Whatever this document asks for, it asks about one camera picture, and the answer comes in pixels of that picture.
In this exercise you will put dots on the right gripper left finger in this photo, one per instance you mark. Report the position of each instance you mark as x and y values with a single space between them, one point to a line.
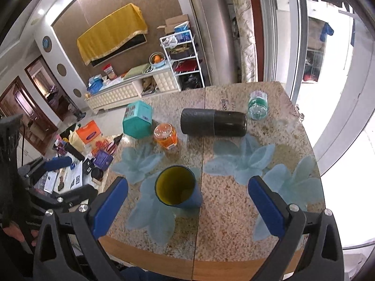
93 223

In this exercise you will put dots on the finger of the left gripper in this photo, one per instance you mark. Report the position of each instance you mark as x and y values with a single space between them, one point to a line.
40 166
71 198

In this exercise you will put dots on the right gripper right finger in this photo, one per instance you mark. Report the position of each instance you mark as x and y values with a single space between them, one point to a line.
281 222

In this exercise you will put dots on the blue cup yellow inside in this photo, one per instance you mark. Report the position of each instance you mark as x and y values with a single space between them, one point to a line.
177 186

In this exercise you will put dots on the person's left hand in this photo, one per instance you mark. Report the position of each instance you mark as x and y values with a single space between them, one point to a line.
13 230

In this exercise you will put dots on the orange shopping bag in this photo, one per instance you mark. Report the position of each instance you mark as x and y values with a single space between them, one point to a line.
89 132

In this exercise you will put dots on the purple box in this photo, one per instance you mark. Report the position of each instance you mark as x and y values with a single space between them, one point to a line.
103 160

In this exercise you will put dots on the teal hexagonal tin box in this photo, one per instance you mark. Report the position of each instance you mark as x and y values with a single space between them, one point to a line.
137 121

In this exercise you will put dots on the orange plastic jar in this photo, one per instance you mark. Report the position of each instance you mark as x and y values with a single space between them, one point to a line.
165 135

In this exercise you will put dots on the red snack bag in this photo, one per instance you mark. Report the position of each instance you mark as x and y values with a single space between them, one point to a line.
109 71

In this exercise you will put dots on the clear green glass jar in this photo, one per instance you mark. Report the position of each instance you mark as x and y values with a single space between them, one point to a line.
258 105

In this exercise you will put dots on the green cushion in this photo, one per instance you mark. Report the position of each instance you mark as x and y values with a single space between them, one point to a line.
135 71

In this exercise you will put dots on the black carbon pattern tumbler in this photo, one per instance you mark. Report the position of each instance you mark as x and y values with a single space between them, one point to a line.
208 122

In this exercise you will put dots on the white tv cabinet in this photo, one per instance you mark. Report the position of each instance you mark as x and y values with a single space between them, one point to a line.
124 91

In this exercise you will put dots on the fruit basket with oranges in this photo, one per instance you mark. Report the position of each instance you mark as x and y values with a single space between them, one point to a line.
157 60

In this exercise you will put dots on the white metal shelf rack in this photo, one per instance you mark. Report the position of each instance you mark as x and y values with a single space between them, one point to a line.
183 59

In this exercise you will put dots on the cardboard box on rack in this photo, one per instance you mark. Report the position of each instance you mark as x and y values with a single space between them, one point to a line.
172 22

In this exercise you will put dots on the patterned beige curtain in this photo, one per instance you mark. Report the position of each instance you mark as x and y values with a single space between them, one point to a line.
245 23

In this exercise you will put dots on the silver standing air conditioner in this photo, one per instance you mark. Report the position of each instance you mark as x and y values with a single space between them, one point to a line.
215 32

